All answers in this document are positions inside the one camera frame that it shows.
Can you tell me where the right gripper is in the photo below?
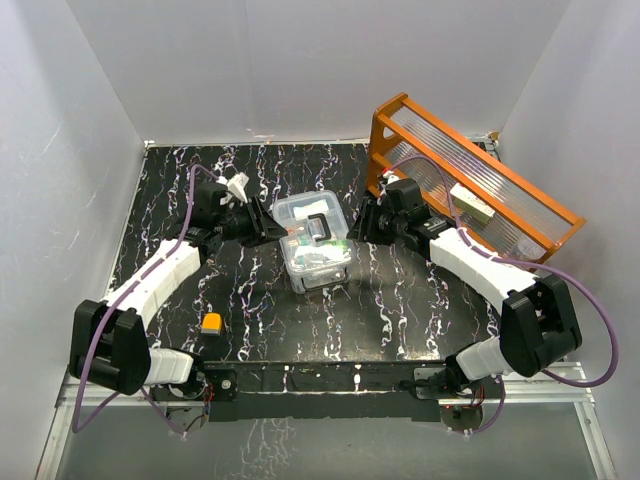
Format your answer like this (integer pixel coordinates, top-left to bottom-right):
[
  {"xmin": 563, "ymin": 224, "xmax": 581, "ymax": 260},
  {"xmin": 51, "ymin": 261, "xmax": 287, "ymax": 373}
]
[{"xmin": 347, "ymin": 198, "xmax": 406, "ymax": 246}]

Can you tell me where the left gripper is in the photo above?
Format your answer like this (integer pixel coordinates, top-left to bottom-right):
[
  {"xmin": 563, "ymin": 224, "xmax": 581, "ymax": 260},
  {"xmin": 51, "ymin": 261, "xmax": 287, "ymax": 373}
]
[{"xmin": 215, "ymin": 196, "xmax": 287, "ymax": 248}]

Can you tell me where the small green packet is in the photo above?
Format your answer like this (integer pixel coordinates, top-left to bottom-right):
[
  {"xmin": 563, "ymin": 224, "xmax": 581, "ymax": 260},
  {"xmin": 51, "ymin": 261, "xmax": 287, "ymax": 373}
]
[{"xmin": 328, "ymin": 240, "xmax": 351, "ymax": 251}]

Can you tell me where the clear plastic box lid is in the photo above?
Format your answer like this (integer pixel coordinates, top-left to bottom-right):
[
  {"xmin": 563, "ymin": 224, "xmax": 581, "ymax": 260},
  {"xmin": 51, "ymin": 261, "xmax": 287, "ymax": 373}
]
[{"xmin": 272, "ymin": 190, "xmax": 348, "ymax": 247}]

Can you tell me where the clear plastic storage box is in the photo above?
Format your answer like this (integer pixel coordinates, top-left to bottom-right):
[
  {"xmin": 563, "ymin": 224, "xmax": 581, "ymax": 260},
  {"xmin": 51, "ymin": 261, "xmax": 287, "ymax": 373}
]
[{"xmin": 280, "ymin": 227, "xmax": 355, "ymax": 294}]

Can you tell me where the white medicine carton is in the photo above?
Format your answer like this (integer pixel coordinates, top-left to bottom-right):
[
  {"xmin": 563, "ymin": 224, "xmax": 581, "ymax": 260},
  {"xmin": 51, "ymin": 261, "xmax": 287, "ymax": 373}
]
[{"xmin": 449, "ymin": 183, "xmax": 495, "ymax": 224}]

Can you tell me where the white swab packet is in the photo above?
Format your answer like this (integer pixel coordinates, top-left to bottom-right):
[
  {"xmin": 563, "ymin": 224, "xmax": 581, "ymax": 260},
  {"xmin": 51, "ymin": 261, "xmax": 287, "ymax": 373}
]
[{"xmin": 293, "ymin": 200, "xmax": 329, "ymax": 221}]

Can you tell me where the clear compartment tray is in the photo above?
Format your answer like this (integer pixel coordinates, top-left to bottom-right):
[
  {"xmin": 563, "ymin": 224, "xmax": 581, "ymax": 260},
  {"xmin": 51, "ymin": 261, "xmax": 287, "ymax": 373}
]
[{"xmin": 283, "ymin": 237, "xmax": 352, "ymax": 269}]

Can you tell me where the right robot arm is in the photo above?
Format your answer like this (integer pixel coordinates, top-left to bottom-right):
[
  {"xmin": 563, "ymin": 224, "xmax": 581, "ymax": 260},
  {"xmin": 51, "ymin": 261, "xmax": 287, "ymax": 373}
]
[{"xmin": 347, "ymin": 179, "xmax": 582, "ymax": 397}]

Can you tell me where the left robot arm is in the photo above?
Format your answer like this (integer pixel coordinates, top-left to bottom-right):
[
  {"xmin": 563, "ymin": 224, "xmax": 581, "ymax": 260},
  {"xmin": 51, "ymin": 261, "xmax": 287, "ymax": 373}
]
[{"xmin": 68, "ymin": 173, "xmax": 287, "ymax": 399}]

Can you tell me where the yellow orange small box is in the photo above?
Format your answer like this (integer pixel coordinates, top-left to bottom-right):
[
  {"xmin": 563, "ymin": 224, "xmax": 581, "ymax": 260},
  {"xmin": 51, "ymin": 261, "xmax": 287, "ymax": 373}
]
[{"xmin": 200, "ymin": 312, "xmax": 224, "ymax": 336}]

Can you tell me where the orange wooden shelf rack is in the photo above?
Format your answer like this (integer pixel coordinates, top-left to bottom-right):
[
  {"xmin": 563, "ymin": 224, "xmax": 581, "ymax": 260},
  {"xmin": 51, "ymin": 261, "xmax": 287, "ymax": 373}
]
[{"xmin": 366, "ymin": 93, "xmax": 586, "ymax": 263}]

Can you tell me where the clear tape roll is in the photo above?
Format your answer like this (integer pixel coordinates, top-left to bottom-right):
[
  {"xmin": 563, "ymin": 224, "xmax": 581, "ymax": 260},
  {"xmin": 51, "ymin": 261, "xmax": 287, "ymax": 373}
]
[{"xmin": 510, "ymin": 236, "xmax": 546, "ymax": 262}]

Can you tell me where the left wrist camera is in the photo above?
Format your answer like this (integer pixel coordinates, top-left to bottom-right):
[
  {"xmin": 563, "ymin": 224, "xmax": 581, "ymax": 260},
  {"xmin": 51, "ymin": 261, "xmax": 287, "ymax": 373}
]
[{"xmin": 226, "ymin": 172, "xmax": 249, "ymax": 203}]

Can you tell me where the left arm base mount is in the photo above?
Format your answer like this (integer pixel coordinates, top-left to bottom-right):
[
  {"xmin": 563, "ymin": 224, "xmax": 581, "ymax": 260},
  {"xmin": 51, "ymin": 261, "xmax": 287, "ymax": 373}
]
[{"xmin": 150, "ymin": 362, "xmax": 238, "ymax": 404}]

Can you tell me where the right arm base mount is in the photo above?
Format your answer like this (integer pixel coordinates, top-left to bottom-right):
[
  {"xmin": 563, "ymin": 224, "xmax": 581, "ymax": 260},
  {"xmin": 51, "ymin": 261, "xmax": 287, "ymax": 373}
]
[{"xmin": 396, "ymin": 367, "xmax": 500, "ymax": 406}]

